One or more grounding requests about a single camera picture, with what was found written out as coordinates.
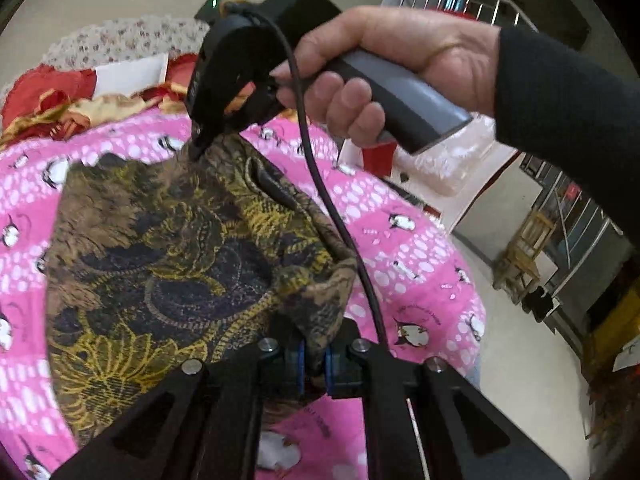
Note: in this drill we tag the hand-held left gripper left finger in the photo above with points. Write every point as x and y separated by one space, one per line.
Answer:
299 365

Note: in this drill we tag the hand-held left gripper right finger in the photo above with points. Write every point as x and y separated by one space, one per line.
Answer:
330 370

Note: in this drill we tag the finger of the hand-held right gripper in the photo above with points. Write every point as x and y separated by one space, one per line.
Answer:
197 135

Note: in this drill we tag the brown floral patterned garment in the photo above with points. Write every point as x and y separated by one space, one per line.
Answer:
150 260

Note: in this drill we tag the person's right forearm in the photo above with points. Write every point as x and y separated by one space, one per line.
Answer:
565 110

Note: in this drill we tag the person's right hand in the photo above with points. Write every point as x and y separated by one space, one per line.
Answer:
400 35

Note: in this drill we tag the red stool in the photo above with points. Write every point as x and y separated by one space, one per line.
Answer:
377 157

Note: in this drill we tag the red ruffled pillow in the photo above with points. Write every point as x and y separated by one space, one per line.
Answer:
182 67
45 82

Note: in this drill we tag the white pillow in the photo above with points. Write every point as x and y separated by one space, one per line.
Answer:
130 75

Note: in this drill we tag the red and orange crumpled blanket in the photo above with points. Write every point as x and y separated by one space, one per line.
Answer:
105 105

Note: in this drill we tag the grey floral quilt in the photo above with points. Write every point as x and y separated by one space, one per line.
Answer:
125 35

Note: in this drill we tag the pink penguin print blanket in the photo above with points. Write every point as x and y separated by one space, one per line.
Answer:
415 260

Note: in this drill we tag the wooden chair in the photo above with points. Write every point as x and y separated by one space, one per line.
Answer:
525 250

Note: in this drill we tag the metal gate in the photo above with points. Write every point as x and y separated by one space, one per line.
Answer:
575 210

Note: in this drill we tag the yellow bin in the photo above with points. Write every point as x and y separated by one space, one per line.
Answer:
615 320

